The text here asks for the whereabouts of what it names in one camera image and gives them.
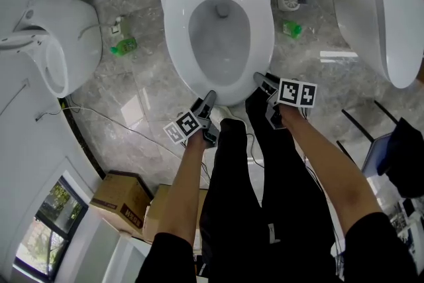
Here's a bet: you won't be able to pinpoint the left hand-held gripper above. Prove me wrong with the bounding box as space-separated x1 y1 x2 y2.
162 90 221 147

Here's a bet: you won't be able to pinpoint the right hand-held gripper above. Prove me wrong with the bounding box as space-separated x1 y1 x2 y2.
253 72 318 131

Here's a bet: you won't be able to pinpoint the person's right forearm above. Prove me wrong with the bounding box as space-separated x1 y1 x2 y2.
280 105 384 237

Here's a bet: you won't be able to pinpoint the person's left forearm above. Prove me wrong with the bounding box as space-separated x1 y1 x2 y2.
154 137 209 245

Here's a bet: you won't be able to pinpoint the white round-front toilet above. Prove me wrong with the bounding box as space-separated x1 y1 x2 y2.
155 0 276 108

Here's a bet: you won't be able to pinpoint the white boxy smart toilet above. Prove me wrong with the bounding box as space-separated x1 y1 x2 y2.
327 0 424 89

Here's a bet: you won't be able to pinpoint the white egg-shaped toilet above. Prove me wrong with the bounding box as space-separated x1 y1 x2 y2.
13 0 103 99

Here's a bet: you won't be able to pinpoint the person's white shoe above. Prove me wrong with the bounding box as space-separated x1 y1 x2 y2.
209 105 247 127

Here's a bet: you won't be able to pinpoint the green plastic bottle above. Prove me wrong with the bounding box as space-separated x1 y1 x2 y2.
109 37 138 58
282 19 303 40

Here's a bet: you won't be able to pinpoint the small white round device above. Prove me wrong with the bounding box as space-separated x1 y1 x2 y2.
277 0 301 13

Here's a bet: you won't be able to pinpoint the plain small cardboard box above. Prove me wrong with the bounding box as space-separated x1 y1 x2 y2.
143 183 208 251

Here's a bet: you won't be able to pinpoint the person's black trousers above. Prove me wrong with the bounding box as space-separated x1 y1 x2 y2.
197 90 348 283

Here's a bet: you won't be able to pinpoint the cardboard box with brown print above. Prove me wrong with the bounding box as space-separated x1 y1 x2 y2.
89 169 154 231

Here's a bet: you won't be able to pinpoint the black bag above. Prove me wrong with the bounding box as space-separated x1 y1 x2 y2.
377 117 424 200

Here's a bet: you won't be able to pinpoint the white floor-standing cabinet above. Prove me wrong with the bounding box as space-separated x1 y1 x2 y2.
59 208 157 283

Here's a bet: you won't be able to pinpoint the person's black shirt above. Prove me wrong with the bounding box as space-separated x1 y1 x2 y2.
134 211 419 283

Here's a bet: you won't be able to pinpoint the black-framed window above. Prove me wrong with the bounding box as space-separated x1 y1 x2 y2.
13 175 90 283

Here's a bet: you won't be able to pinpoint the cluttered equipment table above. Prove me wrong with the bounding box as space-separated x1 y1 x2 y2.
385 195 424 266

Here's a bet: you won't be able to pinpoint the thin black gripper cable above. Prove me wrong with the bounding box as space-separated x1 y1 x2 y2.
201 157 213 185
245 132 266 170

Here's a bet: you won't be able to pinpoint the thin white floor cable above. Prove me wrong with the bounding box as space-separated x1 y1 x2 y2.
41 102 213 184

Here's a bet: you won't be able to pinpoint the thin grey wall conduit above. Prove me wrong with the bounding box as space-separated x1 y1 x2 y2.
0 79 31 117

